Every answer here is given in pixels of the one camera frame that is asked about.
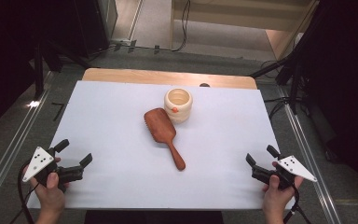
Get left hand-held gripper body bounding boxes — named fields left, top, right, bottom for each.
left=22, top=146, right=85, bottom=192

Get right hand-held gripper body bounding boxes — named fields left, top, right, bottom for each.
left=251, top=155, right=318, bottom=190

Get brown wooden hairbrush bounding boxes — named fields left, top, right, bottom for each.
left=144, top=107, right=186, bottom=172

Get person's left hand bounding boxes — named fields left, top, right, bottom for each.
left=22, top=157, right=71, bottom=215

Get person's right hand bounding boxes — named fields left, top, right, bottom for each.
left=261, top=161, right=305, bottom=217

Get white table mat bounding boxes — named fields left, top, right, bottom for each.
left=27, top=80, right=296, bottom=211

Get black metal stand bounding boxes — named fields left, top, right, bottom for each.
left=249, top=52, right=307, bottom=116
left=32, top=38, right=92, bottom=101

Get cream ribbed ceramic cup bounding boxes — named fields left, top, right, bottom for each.
left=163, top=88, right=194, bottom=124

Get person's dark clothing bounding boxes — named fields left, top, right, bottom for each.
left=83, top=210, right=226, bottom=224

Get dark cabinet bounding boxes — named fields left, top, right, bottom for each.
left=73, top=0, right=119, bottom=60

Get light wooden furniture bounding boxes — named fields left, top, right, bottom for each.
left=169, top=0, right=320, bottom=61

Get metal floor rail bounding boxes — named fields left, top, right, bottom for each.
left=274, top=84, right=343, bottom=224
left=0, top=70, right=57, bottom=217

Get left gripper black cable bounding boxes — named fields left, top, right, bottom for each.
left=9, top=161, right=41, bottom=224

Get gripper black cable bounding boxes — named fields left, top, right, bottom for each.
left=9, top=161, right=41, bottom=224
left=282, top=186, right=312, bottom=224

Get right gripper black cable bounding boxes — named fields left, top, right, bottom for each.
left=282, top=186, right=312, bottom=224

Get black floor cables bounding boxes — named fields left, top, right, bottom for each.
left=260, top=59, right=295, bottom=121

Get thin black hanging cable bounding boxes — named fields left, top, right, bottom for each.
left=170, top=0, right=192, bottom=52

